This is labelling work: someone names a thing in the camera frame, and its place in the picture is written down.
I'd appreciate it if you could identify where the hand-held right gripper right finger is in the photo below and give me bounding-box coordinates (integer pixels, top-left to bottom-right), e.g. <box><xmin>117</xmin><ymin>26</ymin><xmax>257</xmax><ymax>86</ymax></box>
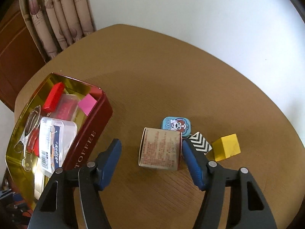
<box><xmin>182</xmin><ymin>139</ymin><xmax>278</xmax><ymax>229</ymax></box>

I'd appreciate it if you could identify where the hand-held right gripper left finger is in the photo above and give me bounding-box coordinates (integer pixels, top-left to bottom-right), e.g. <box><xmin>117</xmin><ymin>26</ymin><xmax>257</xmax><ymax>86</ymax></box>
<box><xmin>27</xmin><ymin>138</ymin><xmax>122</xmax><ymax>229</ymax></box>

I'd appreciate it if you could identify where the black white chevron box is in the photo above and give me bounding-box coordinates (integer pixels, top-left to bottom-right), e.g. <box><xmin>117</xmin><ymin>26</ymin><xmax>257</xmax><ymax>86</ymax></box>
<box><xmin>188</xmin><ymin>131</ymin><xmax>213</xmax><ymax>153</ymax></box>

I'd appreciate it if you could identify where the red tin box gold inside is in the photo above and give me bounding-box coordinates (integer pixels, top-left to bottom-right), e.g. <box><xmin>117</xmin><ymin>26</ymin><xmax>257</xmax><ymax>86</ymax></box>
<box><xmin>5</xmin><ymin>72</ymin><xmax>113</xmax><ymax>210</ymax></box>

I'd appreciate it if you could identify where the yellow block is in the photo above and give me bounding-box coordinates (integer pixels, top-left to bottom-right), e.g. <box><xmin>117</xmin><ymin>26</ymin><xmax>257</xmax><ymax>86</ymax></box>
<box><xmin>212</xmin><ymin>134</ymin><xmax>241</xmax><ymax>162</ymax></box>

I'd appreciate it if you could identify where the brown cardboard box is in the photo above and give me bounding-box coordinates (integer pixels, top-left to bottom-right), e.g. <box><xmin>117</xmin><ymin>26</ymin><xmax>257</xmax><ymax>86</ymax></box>
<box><xmin>139</xmin><ymin>127</ymin><xmax>182</xmax><ymax>171</ymax></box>

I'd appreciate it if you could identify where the small blue cartoon tin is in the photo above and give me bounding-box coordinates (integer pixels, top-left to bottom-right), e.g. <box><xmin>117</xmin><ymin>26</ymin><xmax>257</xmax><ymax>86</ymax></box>
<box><xmin>161</xmin><ymin>116</ymin><xmax>192</xmax><ymax>139</ymax></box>

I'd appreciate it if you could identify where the clear labelled plastic box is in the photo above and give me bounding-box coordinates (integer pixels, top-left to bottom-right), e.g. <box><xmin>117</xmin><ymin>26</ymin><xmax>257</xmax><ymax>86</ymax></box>
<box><xmin>29</xmin><ymin>117</ymin><xmax>78</xmax><ymax>174</ymax></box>

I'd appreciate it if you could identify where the pink block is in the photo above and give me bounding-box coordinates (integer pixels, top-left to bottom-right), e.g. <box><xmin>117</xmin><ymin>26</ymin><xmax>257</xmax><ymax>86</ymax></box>
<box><xmin>78</xmin><ymin>94</ymin><xmax>98</xmax><ymax>117</ymax></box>

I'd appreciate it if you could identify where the clear box with red content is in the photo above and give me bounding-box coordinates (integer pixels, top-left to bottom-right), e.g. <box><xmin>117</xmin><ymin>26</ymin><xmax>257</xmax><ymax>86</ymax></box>
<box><xmin>54</xmin><ymin>94</ymin><xmax>80</xmax><ymax>122</ymax></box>

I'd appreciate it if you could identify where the red rectangular box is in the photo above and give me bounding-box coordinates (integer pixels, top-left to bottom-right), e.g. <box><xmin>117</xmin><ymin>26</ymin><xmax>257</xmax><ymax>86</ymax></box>
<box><xmin>43</xmin><ymin>81</ymin><xmax>65</xmax><ymax>112</ymax></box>

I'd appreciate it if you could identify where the clear plastic round-cup tray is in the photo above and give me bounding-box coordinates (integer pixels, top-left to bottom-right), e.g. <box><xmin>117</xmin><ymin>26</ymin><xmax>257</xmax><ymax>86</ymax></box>
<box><xmin>14</xmin><ymin>105</ymin><xmax>44</xmax><ymax>172</ymax></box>

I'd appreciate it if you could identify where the brown tablecloth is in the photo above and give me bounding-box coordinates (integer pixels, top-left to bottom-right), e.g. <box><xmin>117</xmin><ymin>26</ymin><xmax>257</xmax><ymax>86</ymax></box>
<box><xmin>14</xmin><ymin>24</ymin><xmax>305</xmax><ymax>229</ymax></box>

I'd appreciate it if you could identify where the dark object with blue parts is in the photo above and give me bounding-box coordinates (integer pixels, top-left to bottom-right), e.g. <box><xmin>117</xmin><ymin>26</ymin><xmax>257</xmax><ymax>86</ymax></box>
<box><xmin>0</xmin><ymin>179</ymin><xmax>34</xmax><ymax>220</ymax></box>

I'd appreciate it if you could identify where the brown wooden door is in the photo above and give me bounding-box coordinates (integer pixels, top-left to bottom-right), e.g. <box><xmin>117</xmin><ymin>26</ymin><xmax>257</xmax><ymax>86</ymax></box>
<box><xmin>0</xmin><ymin>0</ymin><xmax>47</xmax><ymax>111</ymax></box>

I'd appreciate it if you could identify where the beige leaf-print curtain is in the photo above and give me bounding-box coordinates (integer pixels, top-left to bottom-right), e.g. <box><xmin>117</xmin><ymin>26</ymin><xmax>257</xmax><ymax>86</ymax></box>
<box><xmin>18</xmin><ymin>0</ymin><xmax>97</xmax><ymax>62</ymax></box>

